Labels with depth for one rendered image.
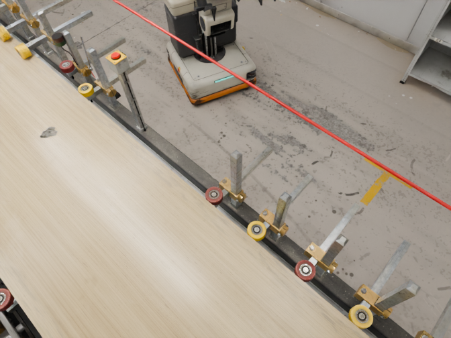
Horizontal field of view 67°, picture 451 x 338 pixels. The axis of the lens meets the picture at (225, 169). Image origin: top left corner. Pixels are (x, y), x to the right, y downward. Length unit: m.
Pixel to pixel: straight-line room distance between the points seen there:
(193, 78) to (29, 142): 1.45
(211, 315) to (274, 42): 2.91
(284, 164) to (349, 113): 0.81
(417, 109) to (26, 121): 2.96
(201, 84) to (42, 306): 2.00
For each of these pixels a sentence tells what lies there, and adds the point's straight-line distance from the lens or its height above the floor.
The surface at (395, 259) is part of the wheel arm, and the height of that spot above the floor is 0.84.
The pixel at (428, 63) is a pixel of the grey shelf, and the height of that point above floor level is 0.14.
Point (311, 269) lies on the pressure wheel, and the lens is 1.43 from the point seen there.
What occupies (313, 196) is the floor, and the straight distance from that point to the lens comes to 2.60.
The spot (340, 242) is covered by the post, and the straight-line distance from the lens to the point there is 1.27.
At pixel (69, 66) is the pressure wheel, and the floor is 0.91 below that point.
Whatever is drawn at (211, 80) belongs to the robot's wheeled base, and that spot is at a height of 0.27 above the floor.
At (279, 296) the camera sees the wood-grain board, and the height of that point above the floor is 0.90.
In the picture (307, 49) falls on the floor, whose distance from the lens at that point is 3.67.
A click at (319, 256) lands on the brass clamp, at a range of 1.49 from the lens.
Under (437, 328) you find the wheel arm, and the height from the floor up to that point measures 0.85.
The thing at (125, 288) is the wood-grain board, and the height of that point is 0.90.
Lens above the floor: 2.25
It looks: 58 degrees down
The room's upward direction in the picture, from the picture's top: 3 degrees counter-clockwise
